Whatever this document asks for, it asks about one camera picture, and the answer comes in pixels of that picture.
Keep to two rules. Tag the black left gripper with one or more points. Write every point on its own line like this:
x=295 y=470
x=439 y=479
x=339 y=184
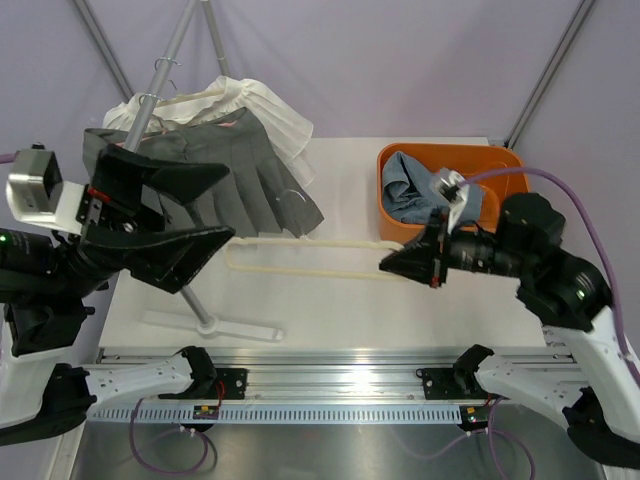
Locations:
x=126 y=228

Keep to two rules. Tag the pink hanger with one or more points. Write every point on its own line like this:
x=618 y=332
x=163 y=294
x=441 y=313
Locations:
x=167 y=130

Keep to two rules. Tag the orange plastic basket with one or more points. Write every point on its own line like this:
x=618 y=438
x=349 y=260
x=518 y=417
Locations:
x=469 y=160

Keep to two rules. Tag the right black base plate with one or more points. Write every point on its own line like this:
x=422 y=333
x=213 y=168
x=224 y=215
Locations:
x=449 y=383

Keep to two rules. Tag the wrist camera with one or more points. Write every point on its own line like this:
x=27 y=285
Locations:
x=38 y=195
x=447 y=184

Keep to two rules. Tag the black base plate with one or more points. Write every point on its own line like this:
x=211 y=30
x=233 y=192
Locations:
x=231 y=383
x=449 y=383

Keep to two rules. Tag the white slotted cable duct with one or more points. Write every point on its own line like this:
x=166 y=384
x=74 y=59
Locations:
x=168 y=413

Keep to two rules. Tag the white pleated skirt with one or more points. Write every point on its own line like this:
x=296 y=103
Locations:
x=288 y=132

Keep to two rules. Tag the frame post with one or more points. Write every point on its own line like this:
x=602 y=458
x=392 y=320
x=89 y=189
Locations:
x=568 y=38
x=103 y=47

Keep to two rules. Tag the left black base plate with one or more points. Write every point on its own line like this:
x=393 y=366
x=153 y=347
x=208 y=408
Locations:
x=231 y=383

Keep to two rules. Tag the grey pleated skirt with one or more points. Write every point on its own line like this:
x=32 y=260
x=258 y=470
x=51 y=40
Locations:
x=259 y=195

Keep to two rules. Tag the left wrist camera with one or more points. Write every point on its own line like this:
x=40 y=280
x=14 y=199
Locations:
x=38 y=195

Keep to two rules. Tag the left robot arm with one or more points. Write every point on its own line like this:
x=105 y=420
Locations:
x=45 y=280

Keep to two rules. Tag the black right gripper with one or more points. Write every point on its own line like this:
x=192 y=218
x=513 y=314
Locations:
x=422 y=259

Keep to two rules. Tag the cream hanger of white skirt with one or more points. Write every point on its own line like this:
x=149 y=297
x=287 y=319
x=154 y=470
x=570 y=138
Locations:
x=191 y=97

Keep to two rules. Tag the cream plastic hanger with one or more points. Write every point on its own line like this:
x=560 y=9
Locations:
x=345 y=245

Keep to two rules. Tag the right frame post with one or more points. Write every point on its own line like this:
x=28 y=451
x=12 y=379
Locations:
x=568 y=38

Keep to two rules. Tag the aluminium mounting rail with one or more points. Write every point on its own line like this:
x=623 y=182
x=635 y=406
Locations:
x=357 y=375

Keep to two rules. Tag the silver clothes rack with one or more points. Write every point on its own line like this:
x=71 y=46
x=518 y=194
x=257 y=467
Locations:
x=200 y=321

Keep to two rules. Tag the blue denim skirt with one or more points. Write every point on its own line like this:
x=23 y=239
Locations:
x=410 y=192

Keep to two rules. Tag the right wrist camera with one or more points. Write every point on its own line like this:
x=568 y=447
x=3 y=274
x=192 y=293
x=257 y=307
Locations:
x=447 y=184

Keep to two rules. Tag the left frame post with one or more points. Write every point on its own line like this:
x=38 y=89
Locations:
x=103 y=47

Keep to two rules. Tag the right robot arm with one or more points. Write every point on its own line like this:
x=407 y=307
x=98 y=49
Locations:
x=567 y=294

